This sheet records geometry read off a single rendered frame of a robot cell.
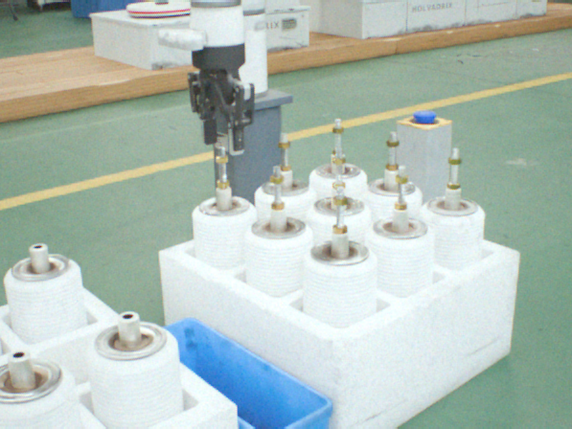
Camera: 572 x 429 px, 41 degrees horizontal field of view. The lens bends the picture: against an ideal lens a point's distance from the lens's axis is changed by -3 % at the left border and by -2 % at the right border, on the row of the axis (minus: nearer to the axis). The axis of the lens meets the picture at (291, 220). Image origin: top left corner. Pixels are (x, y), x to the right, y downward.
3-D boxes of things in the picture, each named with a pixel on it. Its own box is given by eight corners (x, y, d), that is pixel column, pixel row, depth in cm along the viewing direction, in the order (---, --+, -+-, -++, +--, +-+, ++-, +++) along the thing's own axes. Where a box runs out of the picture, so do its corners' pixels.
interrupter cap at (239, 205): (248, 199, 121) (248, 194, 120) (251, 216, 114) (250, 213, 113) (198, 201, 120) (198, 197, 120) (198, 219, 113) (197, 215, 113)
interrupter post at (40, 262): (29, 270, 98) (25, 246, 97) (46, 265, 99) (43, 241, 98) (36, 276, 96) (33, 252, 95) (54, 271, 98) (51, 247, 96)
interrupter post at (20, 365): (8, 383, 74) (2, 353, 73) (31, 374, 75) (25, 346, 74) (16, 394, 72) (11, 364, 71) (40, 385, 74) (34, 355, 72)
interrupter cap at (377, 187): (397, 179, 128) (398, 175, 128) (425, 192, 122) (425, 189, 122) (358, 187, 125) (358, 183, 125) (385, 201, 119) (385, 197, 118)
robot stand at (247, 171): (205, 225, 178) (197, 94, 167) (258, 210, 186) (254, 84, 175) (242, 244, 167) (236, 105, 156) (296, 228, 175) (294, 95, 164)
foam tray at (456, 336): (167, 351, 127) (157, 251, 120) (336, 279, 151) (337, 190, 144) (338, 465, 100) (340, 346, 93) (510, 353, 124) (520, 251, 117)
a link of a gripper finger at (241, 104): (235, 83, 105) (230, 124, 108) (242, 89, 103) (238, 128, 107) (251, 80, 106) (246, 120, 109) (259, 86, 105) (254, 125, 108)
